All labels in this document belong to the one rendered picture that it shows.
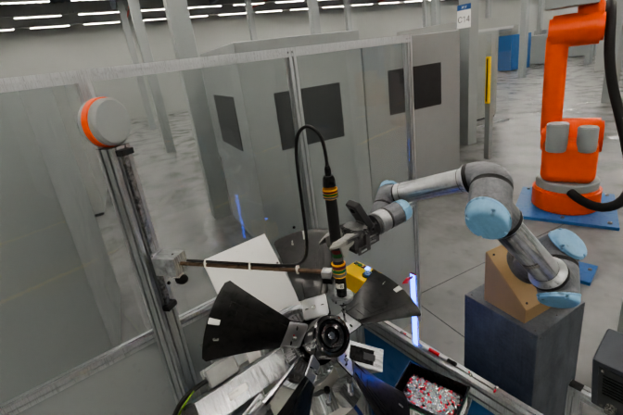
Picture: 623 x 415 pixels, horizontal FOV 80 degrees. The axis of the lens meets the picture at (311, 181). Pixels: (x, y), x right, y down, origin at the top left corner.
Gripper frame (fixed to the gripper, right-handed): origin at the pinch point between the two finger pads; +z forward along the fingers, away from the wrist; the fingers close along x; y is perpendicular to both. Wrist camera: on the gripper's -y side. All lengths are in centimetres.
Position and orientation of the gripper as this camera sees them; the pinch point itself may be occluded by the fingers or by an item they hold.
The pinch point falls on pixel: (327, 242)
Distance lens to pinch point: 109.0
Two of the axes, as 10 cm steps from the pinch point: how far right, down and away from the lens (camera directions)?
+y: 1.3, 9.4, 3.2
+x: -6.2, -1.8, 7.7
